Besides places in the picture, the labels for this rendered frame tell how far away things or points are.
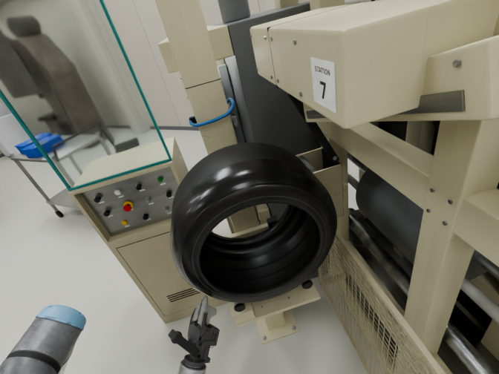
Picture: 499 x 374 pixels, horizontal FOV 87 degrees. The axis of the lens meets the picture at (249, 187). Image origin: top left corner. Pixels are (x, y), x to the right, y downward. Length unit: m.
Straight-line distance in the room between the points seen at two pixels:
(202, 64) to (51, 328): 0.86
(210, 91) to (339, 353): 1.67
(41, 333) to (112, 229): 1.01
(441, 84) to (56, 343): 0.94
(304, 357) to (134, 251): 1.25
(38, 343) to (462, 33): 1.01
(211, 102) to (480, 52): 0.79
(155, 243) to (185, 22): 1.23
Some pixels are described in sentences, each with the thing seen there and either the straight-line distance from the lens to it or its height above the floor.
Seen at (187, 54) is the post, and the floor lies 1.76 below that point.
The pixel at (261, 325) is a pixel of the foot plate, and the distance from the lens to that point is 2.10.
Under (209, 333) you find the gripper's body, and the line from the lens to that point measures 1.04.
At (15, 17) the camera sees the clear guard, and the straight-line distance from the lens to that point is 1.47.
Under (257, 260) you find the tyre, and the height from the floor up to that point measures 0.91.
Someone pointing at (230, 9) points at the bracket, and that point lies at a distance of 1.56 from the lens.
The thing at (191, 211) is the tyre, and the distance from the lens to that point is 0.78.
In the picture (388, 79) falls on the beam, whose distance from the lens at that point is 0.48.
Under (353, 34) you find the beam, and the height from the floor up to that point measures 1.77.
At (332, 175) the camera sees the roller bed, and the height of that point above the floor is 1.16.
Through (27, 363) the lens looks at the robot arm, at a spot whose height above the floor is 1.32.
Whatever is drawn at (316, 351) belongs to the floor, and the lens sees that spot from 2.00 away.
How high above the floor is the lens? 1.83
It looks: 33 degrees down
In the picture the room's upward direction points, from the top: 15 degrees counter-clockwise
